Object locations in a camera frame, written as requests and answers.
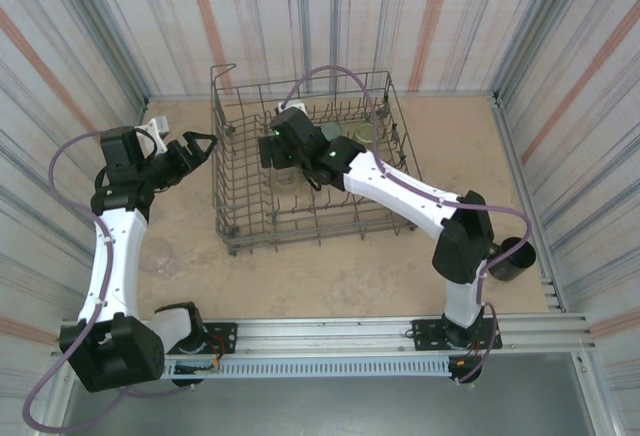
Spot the yellow translucent cup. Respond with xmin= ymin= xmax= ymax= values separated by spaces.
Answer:
xmin=269 ymin=168 xmax=304 ymax=197

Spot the black mug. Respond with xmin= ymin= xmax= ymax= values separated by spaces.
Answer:
xmin=487 ymin=236 xmax=537 ymax=283

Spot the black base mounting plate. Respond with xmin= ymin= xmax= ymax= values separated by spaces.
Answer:
xmin=412 ymin=316 xmax=503 ymax=352
xmin=164 ymin=322 xmax=239 ymax=356

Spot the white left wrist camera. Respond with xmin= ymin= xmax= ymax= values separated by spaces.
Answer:
xmin=133 ymin=114 xmax=172 ymax=153

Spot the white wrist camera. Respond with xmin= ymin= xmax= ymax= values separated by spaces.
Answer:
xmin=276 ymin=98 xmax=309 ymax=115
xmin=133 ymin=114 xmax=172 ymax=153

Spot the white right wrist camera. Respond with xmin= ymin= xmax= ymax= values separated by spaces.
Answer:
xmin=276 ymin=98 xmax=309 ymax=115

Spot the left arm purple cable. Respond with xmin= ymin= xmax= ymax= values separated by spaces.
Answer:
xmin=22 ymin=128 xmax=196 ymax=432

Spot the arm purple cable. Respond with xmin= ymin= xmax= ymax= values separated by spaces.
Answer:
xmin=22 ymin=128 xmax=196 ymax=432
xmin=280 ymin=64 xmax=532 ymax=386

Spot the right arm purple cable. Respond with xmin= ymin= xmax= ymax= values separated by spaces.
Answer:
xmin=280 ymin=64 xmax=532 ymax=386

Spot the grey wire dish rack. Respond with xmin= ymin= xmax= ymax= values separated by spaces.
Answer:
xmin=209 ymin=63 xmax=420 ymax=257

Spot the red black wire bundle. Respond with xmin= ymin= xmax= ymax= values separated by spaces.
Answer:
xmin=460 ymin=339 xmax=485 ymax=370
xmin=202 ymin=334 xmax=225 ymax=372

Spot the white slotted cable duct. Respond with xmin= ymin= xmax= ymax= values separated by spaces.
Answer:
xmin=162 ymin=358 xmax=454 ymax=380

